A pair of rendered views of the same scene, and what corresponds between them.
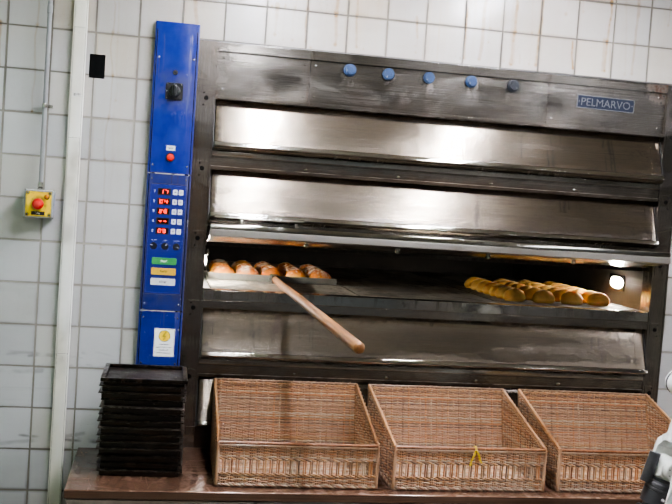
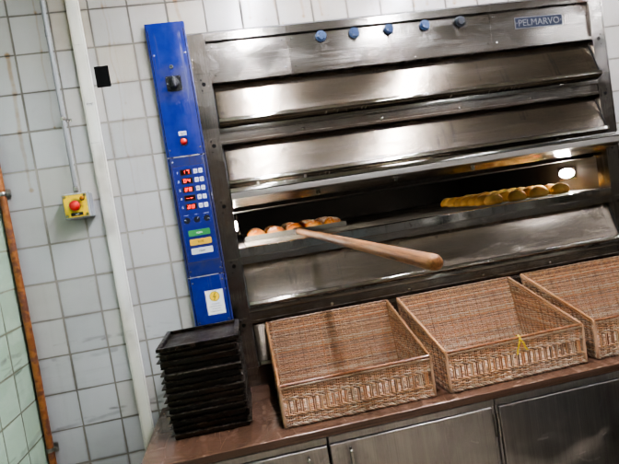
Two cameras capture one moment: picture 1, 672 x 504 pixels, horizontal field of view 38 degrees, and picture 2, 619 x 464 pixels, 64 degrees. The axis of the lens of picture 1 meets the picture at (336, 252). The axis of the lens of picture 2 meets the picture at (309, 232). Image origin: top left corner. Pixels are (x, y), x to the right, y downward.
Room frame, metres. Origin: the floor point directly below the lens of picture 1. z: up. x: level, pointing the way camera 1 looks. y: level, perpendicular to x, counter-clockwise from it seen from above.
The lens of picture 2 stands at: (1.55, 0.10, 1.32)
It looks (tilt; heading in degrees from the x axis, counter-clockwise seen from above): 3 degrees down; 2
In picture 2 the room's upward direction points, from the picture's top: 9 degrees counter-clockwise
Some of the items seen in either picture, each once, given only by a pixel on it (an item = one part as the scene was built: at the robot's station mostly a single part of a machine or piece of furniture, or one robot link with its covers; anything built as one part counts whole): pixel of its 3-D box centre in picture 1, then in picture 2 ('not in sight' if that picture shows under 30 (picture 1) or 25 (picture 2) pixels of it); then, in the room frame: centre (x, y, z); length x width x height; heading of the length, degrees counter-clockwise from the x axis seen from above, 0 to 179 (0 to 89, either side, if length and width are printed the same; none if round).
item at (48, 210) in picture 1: (39, 203); (78, 205); (3.50, 1.07, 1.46); 0.10 x 0.07 x 0.10; 100
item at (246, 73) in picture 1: (448, 92); (407, 39); (3.83, -0.39, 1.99); 1.80 x 0.08 x 0.21; 100
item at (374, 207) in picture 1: (441, 209); (424, 138); (3.81, -0.40, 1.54); 1.79 x 0.11 x 0.19; 100
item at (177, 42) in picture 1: (161, 289); (216, 260); (4.54, 0.80, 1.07); 1.93 x 0.16 x 2.15; 10
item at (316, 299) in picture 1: (432, 305); (433, 220); (3.83, -0.39, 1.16); 1.80 x 0.06 x 0.04; 100
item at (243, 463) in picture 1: (291, 430); (343, 355); (3.45, 0.11, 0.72); 0.56 x 0.49 x 0.28; 99
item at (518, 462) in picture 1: (451, 435); (483, 327); (3.55, -0.47, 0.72); 0.56 x 0.49 x 0.28; 101
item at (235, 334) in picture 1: (431, 342); (439, 250); (3.81, -0.40, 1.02); 1.79 x 0.11 x 0.19; 100
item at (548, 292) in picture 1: (534, 290); (499, 195); (4.35, -0.89, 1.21); 0.61 x 0.48 x 0.06; 10
